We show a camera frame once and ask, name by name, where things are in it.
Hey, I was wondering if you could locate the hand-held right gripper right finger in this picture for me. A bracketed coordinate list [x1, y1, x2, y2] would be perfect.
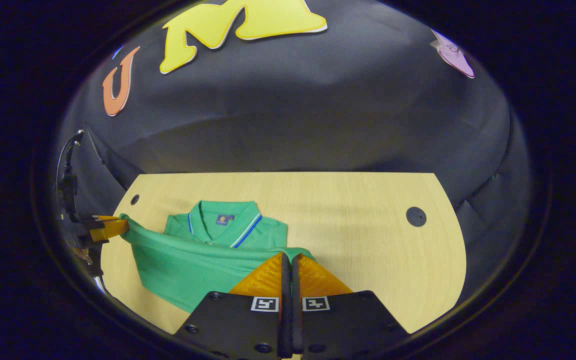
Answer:
[292, 252, 410, 360]

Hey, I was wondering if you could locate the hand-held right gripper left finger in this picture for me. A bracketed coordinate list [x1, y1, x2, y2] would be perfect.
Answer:
[174, 251, 293, 360]

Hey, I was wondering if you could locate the green T-shirt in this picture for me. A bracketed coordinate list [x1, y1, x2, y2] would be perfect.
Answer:
[119, 200, 316, 314]

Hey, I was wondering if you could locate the black backdrop cloth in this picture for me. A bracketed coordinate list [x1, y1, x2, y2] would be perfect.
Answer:
[55, 0, 534, 306]

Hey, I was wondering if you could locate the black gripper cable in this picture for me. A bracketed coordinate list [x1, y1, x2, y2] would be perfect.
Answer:
[57, 128, 86, 201]

